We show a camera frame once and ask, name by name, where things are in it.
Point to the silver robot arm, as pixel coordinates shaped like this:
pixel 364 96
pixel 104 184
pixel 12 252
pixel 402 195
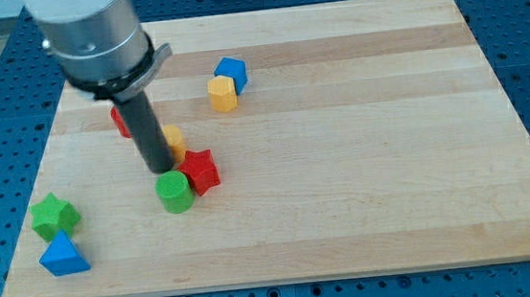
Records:
pixel 100 45

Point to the yellow circle block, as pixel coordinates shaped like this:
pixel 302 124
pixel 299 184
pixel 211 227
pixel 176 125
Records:
pixel 177 144

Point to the green circle block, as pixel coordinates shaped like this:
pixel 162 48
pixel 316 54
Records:
pixel 174 192

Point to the red circle block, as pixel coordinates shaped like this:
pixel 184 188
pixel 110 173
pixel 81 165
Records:
pixel 119 122

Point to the red star block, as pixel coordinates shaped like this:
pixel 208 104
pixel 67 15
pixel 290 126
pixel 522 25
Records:
pixel 201 170

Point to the yellow hexagon block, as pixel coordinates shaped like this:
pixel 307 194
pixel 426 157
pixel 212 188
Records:
pixel 222 93

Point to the wooden board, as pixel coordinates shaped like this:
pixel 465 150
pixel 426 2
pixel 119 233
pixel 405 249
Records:
pixel 373 137

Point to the blue cube block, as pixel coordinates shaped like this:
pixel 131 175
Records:
pixel 234 69

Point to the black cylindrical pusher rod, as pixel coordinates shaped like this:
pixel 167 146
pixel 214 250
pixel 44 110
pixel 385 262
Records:
pixel 146 132

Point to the green star block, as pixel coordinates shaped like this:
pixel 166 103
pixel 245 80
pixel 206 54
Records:
pixel 51 215

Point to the blue triangle block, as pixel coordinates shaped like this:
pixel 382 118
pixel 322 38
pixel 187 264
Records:
pixel 62 257

